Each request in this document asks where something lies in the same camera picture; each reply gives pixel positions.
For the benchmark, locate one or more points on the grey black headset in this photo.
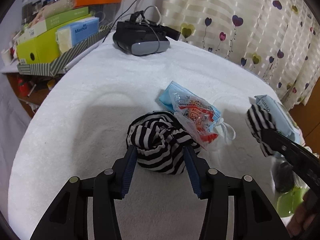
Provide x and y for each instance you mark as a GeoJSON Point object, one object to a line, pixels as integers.
{"type": "Point", "coordinates": [142, 41]}

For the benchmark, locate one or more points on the striped cardboard tray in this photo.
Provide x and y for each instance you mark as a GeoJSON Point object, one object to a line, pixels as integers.
{"type": "Point", "coordinates": [62, 63]}

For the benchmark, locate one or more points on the blue face mask packet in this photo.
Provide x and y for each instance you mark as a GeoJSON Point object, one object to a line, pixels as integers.
{"type": "Point", "coordinates": [168, 95]}

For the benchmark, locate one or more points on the beige patterned pouch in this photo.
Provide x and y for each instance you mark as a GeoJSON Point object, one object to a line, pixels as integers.
{"type": "Point", "coordinates": [56, 8]}

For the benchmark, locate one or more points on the clear mask packet red print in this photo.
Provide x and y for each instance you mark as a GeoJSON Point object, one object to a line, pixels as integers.
{"type": "Point", "coordinates": [197, 116]}

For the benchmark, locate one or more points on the person's right hand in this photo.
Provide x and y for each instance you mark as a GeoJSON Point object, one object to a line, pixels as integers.
{"type": "Point", "coordinates": [298, 220]}

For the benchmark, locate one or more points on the wet wipes packet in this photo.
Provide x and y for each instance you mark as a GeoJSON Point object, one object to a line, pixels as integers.
{"type": "Point", "coordinates": [291, 130]}

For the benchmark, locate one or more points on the black white striped sock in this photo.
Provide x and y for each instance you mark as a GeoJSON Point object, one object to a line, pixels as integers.
{"type": "Point", "coordinates": [155, 135]}
{"type": "Point", "coordinates": [260, 122]}

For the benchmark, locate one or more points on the heart print curtain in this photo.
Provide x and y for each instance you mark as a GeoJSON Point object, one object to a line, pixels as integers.
{"type": "Point", "coordinates": [237, 17]}

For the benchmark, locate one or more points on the wet wipes pack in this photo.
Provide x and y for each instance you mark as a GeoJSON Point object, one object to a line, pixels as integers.
{"type": "Point", "coordinates": [268, 105]}

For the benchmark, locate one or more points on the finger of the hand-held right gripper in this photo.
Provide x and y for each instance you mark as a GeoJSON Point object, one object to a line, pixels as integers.
{"type": "Point", "coordinates": [300, 143]}
{"type": "Point", "coordinates": [295, 157]}

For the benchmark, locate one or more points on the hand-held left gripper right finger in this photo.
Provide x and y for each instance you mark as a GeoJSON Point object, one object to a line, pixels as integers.
{"type": "Point", "coordinates": [192, 173]}

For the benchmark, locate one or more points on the wooden side table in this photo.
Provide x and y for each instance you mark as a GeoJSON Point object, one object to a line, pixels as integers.
{"type": "Point", "coordinates": [15, 100]}

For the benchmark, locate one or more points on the round clear plastic container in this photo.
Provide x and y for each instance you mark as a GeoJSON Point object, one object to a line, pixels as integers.
{"type": "Point", "coordinates": [282, 177]}

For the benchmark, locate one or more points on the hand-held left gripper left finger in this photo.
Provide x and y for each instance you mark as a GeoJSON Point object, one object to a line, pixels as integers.
{"type": "Point", "coordinates": [128, 172]}

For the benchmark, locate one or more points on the lime green box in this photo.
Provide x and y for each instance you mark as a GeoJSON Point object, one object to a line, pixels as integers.
{"type": "Point", "coordinates": [37, 48]}

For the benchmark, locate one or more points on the blue tissue box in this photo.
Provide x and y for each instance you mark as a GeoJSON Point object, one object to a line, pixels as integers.
{"type": "Point", "coordinates": [82, 31]}

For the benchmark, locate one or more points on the wooden furniture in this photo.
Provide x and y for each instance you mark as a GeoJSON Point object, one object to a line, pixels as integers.
{"type": "Point", "coordinates": [308, 122]}

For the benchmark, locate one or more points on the flat green box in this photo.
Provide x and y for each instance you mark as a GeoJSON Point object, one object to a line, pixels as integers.
{"type": "Point", "coordinates": [65, 17]}

